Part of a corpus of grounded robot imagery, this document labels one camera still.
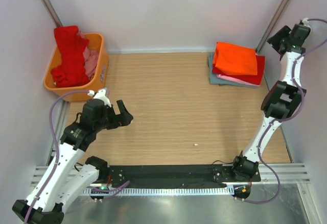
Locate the orange t shirt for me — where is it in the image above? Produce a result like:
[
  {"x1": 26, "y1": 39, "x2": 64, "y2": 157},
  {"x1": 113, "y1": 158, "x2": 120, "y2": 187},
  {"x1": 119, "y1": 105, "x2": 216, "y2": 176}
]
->
[{"x1": 213, "y1": 42, "x2": 258, "y2": 76}]

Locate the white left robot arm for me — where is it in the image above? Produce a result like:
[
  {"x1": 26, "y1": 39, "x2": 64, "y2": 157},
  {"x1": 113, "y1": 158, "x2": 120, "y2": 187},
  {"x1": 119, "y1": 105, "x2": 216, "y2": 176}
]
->
[{"x1": 12, "y1": 97, "x2": 133, "y2": 223}]

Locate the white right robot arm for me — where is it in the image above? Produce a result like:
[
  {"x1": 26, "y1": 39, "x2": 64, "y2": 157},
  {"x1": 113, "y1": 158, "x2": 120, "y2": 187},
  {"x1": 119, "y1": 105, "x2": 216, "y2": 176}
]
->
[{"x1": 231, "y1": 21, "x2": 311, "y2": 181}]

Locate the folded red t shirt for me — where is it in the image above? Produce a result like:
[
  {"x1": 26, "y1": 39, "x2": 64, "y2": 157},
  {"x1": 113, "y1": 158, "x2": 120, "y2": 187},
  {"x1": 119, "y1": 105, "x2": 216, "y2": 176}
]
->
[{"x1": 212, "y1": 55, "x2": 265, "y2": 85}]

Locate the crumpled red t shirt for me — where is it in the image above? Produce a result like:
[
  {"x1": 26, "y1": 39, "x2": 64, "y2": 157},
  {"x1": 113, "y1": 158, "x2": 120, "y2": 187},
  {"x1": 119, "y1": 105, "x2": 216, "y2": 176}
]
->
[{"x1": 51, "y1": 26, "x2": 89, "y2": 88}]

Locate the folded pink t shirt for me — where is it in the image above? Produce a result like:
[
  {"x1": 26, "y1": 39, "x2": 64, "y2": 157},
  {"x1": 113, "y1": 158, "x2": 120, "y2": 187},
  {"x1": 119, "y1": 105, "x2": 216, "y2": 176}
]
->
[{"x1": 217, "y1": 74, "x2": 253, "y2": 86}]

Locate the crumpled pink t shirt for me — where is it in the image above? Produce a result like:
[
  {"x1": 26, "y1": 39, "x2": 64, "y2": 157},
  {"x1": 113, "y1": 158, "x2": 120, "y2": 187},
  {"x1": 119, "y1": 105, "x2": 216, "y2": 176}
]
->
[{"x1": 76, "y1": 30, "x2": 99, "y2": 82}]

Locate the folded grey t shirt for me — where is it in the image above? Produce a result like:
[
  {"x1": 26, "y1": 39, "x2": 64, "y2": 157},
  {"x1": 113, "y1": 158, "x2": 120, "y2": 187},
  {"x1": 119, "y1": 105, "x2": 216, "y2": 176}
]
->
[{"x1": 207, "y1": 52, "x2": 258, "y2": 88}]

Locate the orange plastic basket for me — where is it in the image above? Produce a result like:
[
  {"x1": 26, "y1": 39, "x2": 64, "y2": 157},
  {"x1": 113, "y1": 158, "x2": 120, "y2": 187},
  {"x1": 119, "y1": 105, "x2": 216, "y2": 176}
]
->
[{"x1": 43, "y1": 33, "x2": 109, "y2": 102}]

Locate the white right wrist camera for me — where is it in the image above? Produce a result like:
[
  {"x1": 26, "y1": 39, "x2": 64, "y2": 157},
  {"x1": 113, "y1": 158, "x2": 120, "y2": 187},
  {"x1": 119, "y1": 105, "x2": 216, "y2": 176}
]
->
[{"x1": 300, "y1": 18, "x2": 310, "y2": 28}]

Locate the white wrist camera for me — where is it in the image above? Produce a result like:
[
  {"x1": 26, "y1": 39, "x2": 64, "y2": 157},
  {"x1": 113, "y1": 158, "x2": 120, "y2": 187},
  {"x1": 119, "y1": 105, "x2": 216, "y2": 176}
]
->
[
  {"x1": 300, "y1": 18, "x2": 310, "y2": 28},
  {"x1": 87, "y1": 88, "x2": 112, "y2": 107}
]

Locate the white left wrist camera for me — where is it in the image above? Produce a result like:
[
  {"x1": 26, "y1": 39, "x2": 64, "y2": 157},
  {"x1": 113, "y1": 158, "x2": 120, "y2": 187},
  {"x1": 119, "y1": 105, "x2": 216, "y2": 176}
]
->
[{"x1": 87, "y1": 88, "x2": 112, "y2": 107}]

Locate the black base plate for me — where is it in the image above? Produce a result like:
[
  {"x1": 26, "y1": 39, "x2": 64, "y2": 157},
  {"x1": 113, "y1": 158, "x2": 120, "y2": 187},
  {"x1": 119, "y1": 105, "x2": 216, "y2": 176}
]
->
[{"x1": 107, "y1": 164, "x2": 261, "y2": 189}]

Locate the right corner aluminium post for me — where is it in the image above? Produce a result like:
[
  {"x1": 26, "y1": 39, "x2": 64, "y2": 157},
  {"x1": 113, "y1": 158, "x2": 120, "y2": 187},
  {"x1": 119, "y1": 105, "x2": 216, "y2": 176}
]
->
[{"x1": 255, "y1": 0, "x2": 291, "y2": 54}]

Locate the corner aluminium post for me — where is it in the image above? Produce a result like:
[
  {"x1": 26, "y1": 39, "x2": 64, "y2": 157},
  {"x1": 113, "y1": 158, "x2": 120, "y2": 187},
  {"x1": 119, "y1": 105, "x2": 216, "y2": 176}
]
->
[
  {"x1": 41, "y1": 0, "x2": 63, "y2": 27},
  {"x1": 255, "y1": 0, "x2": 291, "y2": 54}
]

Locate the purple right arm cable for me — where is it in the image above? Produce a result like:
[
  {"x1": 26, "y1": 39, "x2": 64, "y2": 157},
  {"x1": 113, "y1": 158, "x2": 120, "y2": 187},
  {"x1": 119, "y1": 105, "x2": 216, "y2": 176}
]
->
[{"x1": 240, "y1": 17, "x2": 327, "y2": 205}]

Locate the white slotted cable duct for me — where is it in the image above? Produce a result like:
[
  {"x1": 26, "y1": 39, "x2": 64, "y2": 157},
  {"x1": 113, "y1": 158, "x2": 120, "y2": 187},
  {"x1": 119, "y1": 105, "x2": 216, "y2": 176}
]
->
[{"x1": 84, "y1": 186, "x2": 235, "y2": 197}]

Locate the aluminium frame rail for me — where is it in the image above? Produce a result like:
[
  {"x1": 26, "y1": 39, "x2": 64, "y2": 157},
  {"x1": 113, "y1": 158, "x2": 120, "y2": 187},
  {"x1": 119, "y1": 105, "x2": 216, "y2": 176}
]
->
[{"x1": 30, "y1": 163, "x2": 310, "y2": 187}]

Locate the left corner aluminium post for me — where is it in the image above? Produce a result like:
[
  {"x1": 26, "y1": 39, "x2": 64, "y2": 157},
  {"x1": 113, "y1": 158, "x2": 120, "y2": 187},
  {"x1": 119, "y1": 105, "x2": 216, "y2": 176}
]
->
[{"x1": 41, "y1": 0, "x2": 63, "y2": 27}]

